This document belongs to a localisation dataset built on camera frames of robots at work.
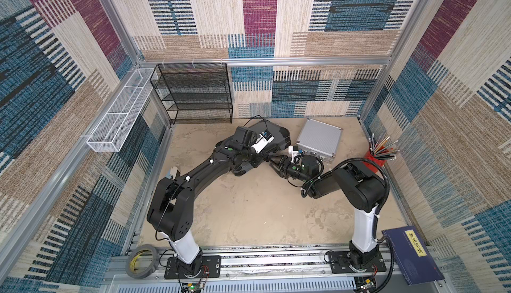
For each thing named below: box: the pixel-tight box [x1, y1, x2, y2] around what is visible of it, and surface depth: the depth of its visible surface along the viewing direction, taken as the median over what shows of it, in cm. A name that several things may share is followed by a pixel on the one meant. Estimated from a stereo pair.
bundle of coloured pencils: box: [368, 133, 400, 161], surface depth 96 cm
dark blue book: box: [381, 225, 445, 286], surface depth 76 cm
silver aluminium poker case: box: [295, 117, 344, 164], surface depth 110 cm
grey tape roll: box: [125, 243, 160, 280], surface depth 76 cm
